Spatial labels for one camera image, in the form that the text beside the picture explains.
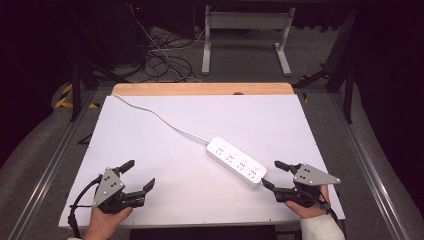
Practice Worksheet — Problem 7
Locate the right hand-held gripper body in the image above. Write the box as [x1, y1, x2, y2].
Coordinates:
[273, 163, 342, 210]

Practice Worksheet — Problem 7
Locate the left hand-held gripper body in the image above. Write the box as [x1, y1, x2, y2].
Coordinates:
[92, 167, 147, 215]

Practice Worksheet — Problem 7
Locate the white power strip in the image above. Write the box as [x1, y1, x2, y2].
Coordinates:
[205, 135, 268, 189]

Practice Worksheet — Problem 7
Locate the person's right hand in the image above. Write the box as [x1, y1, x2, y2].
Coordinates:
[284, 184, 334, 220]

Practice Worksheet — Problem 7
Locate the person's left hand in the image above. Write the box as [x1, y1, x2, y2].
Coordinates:
[82, 205, 134, 240]

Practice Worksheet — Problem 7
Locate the white table sheet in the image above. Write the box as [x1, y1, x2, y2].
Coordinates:
[58, 94, 346, 229]

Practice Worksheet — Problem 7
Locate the black metal stand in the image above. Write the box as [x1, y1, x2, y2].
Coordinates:
[64, 6, 131, 123]
[293, 9, 358, 124]

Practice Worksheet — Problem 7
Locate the yellow black hazard tape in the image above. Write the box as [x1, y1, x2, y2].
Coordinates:
[54, 83, 100, 110]

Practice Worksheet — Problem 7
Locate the wooden table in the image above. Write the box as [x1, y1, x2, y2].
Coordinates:
[111, 82, 295, 98]

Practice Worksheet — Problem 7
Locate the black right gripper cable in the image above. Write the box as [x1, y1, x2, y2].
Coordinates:
[313, 191, 348, 239]

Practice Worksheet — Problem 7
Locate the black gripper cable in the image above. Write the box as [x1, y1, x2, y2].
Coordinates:
[313, 191, 348, 239]
[67, 173, 103, 239]

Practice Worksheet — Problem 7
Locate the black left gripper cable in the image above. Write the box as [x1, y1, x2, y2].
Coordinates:
[67, 173, 103, 239]

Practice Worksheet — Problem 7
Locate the grey metal floor rail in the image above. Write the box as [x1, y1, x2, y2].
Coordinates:
[328, 93, 413, 240]
[8, 91, 98, 240]

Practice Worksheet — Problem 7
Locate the white power strip cable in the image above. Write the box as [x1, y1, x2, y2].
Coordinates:
[111, 93, 211, 144]

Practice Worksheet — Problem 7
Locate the tangle of black floor cables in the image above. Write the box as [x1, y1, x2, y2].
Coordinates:
[139, 26, 201, 84]

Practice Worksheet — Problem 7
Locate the thin white floor cable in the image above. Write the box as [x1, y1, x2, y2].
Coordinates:
[129, 3, 199, 83]

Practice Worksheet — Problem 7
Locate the white desk frame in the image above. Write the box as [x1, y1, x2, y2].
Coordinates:
[201, 4, 297, 77]

